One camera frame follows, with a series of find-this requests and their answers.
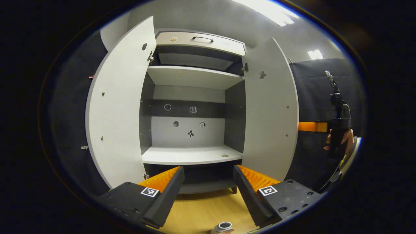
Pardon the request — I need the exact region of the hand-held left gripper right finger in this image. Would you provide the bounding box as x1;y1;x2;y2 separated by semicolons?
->
233;164;325;228

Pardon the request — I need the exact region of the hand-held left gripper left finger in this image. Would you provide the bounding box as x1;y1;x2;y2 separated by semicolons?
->
97;166;185;229

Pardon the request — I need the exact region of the white bottle green label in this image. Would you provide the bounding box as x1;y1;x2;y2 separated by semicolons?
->
211;222;234;234

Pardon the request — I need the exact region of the white cabinet door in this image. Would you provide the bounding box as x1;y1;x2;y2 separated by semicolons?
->
85;16;157;189
241;37;299;182

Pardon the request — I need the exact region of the white cabinet shelf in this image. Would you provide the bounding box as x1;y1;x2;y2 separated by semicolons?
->
147;66;245;90

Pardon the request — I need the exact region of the white cabinet drawer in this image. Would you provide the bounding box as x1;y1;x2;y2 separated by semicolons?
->
155;32;246;56

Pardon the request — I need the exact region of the black backdrop cloth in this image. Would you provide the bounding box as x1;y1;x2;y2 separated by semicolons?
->
52;31;366;195

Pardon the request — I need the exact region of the long ceiling light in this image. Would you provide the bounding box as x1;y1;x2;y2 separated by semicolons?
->
232;0;298;27

